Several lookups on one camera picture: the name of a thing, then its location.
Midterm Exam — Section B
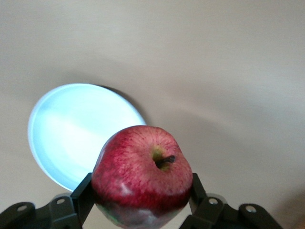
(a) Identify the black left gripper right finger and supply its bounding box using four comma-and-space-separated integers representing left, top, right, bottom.
180, 172, 284, 229

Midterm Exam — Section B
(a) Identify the red apple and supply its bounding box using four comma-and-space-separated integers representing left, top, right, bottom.
91, 125, 194, 229

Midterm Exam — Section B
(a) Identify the light blue round plate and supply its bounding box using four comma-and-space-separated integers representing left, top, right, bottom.
27, 83, 147, 192

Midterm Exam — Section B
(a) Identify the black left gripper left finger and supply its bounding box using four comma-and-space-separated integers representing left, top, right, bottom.
0, 172, 97, 229

